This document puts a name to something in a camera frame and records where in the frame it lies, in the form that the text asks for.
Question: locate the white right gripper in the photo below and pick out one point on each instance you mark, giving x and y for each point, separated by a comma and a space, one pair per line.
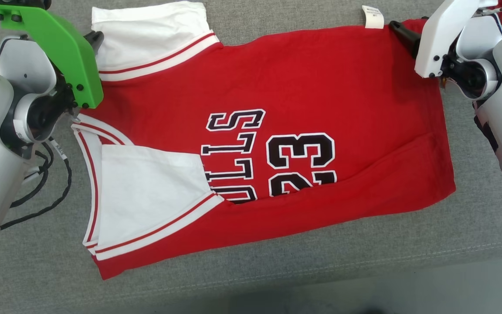
440, 35

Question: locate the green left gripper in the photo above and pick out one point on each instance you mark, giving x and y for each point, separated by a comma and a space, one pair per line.
68, 52

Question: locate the red Bulls 23 jersey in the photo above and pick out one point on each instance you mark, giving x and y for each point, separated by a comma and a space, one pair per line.
320, 87

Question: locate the grey fabric sofa cushion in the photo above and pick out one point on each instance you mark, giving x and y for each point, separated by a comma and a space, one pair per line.
277, 257

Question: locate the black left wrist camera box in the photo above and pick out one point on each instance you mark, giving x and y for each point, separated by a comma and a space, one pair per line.
33, 2

